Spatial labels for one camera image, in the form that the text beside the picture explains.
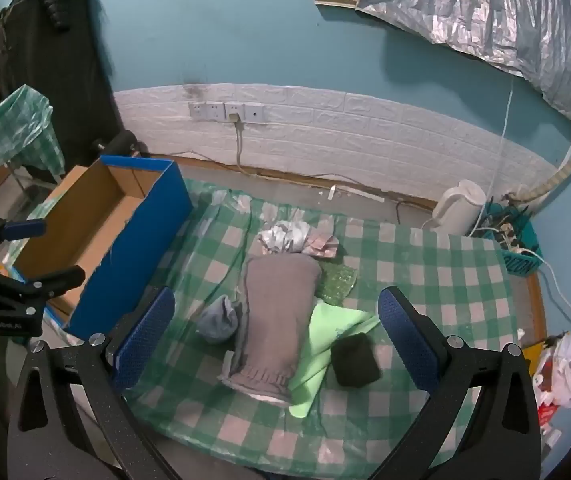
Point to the dark hanging jacket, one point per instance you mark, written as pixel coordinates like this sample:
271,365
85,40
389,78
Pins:
60,70

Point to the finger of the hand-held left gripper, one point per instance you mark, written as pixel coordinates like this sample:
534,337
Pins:
25,229
50,280

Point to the white wall socket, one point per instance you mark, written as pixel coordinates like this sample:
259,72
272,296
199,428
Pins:
197,110
215,110
234,110
255,112

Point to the blue cardboard box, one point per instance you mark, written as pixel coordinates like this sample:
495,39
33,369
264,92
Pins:
130,255

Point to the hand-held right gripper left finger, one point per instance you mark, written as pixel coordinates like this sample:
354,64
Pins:
145,340

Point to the teal plastic basket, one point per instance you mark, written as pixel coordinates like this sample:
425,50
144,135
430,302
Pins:
520,262

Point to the silver crumpled cloth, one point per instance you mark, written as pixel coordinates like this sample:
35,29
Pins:
283,237

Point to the white electric kettle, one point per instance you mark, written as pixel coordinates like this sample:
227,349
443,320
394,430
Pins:
458,205

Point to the light blue plastic bag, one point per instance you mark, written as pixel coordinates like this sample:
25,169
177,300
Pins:
218,320

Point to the black cylindrical object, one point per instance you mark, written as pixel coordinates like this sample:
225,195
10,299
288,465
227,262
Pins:
118,142

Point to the silver foil sheet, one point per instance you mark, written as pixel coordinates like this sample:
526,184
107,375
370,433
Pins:
490,5

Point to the grey knit cloth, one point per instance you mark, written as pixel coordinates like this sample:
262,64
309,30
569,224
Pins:
270,310

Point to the light green cloth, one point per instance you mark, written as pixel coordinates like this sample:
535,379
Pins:
325,340

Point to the green sequined pouch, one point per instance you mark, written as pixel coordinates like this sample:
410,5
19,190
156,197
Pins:
336,282

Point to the white power strip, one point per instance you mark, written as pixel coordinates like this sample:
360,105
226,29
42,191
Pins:
508,235

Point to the green checkered plastic sheet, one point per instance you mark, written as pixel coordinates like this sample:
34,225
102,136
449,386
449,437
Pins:
20,125

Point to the green checkered tablecloth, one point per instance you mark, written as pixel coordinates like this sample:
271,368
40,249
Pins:
430,280

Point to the pink patterned cloth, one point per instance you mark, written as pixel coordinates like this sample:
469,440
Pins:
323,246

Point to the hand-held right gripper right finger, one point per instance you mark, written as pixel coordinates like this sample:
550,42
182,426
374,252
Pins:
408,340

